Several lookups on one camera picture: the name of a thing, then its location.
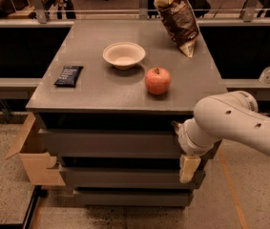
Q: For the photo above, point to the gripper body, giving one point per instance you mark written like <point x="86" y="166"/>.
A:
<point x="184" y="139"/>

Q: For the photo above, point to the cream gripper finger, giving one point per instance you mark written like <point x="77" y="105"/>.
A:
<point x="176" y="126"/>

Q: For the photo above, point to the grey top drawer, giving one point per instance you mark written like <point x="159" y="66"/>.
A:
<point x="101" y="143"/>

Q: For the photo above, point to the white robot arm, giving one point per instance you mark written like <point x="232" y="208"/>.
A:
<point x="232" y="116"/>

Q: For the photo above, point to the grey drawer cabinet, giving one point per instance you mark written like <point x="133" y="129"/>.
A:
<point x="110" y="99"/>

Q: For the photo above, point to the grey middle drawer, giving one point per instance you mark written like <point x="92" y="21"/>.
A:
<point x="127" y="178"/>

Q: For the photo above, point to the open cardboard box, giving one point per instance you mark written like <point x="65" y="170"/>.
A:
<point x="41" y="168"/>

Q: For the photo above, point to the red apple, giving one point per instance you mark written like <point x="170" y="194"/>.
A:
<point x="157" y="81"/>

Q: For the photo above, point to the white paper bowl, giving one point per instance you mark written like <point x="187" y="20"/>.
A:
<point x="124" y="55"/>

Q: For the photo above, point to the clear sanitizer pump bottle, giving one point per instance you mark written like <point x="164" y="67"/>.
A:
<point x="265" y="77"/>

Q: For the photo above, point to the brown chip bag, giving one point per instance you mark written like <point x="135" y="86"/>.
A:
<point x="180" y="22"/>

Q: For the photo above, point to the black snack bar packet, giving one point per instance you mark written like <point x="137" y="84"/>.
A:
<point x="68" y="76"/>

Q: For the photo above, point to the metal guard railing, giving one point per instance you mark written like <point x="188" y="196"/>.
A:
<point x="208" y="12"/>

